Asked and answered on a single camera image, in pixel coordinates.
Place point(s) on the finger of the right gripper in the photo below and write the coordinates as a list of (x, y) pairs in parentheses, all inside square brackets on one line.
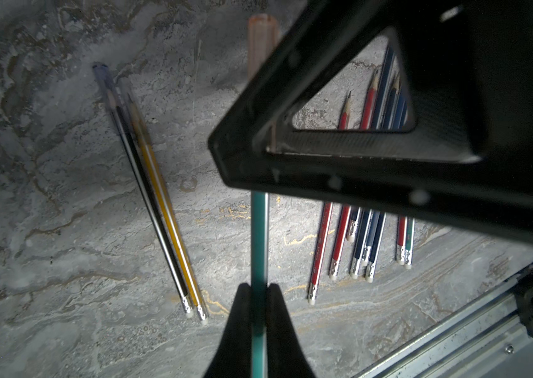
[(257, 147)]

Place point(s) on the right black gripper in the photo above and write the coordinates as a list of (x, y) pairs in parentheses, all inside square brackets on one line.
[(483, 118)]

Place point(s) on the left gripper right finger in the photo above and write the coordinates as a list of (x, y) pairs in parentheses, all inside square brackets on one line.
[(285, 357)]

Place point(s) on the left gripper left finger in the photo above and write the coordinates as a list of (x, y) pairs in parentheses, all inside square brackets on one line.
[(233, 357)]

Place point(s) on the green pencil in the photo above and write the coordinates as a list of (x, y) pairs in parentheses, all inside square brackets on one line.
[(409, 242), (259, 279)]

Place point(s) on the red pencil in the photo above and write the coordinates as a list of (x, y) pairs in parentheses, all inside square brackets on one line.
[(324, 225), (401, 241), (339, 241)]

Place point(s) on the yellow pencil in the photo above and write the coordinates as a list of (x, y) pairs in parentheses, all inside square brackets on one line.
[(160, 191)]

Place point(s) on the orange clear pencil cap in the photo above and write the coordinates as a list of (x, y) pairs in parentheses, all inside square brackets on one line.
[(262, 39)]

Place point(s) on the black pencil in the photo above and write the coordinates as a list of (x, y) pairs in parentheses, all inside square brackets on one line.
[(121, 120)]

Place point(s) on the aluminium front rail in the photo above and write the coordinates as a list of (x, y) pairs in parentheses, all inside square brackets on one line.
[(471, 342)]

